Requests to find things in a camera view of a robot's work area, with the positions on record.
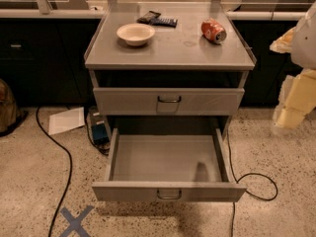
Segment dark snack bag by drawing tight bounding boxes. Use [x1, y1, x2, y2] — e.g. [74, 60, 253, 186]
[136, 11, 161, 25]

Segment grey drawer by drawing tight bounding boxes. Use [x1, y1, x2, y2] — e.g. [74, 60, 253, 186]
[94, 87, 244, 116]
[92, 129, 246, 202]

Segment black cable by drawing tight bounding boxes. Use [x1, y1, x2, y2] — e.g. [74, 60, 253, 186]
[35, 106, 73, 237]
[225, 128, 279, 237]

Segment blue snack packet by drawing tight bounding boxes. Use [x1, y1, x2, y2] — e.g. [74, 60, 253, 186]
[150, 18, 178, 28]

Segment blue tape cross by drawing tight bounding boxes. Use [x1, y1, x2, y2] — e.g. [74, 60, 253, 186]
[60, 205, 94, 237]

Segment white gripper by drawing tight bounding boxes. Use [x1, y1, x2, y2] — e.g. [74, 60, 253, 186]
[270, 28, 316, 129]

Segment black cable left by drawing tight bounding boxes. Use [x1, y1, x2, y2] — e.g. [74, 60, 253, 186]
[35, 106, 73, 237]

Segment dark counter cabinets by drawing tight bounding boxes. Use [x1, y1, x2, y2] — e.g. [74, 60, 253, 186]
[0, 18, 100, 106]

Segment black cable right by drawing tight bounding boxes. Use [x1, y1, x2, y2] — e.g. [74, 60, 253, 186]
[225, 128, 279, 237]

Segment orange soda can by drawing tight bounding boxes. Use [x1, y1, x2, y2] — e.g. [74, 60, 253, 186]
[200, 18, 227, 44]

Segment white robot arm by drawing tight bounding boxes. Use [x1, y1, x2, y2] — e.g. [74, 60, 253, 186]
[270, 3, 316, 132]

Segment brown bag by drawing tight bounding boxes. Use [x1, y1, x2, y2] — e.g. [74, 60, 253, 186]
[0, 79, 29, 136]

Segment grey metal drawer cabinet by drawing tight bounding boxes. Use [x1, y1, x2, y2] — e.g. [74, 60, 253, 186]
[85, 3, 255, 132]

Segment white paper sheet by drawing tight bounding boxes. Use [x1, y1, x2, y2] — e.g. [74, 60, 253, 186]
[48, 107, 85, 135]

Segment white ceramic bowl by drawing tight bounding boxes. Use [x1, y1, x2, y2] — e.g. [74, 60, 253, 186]
[117, 23, 155, 46]

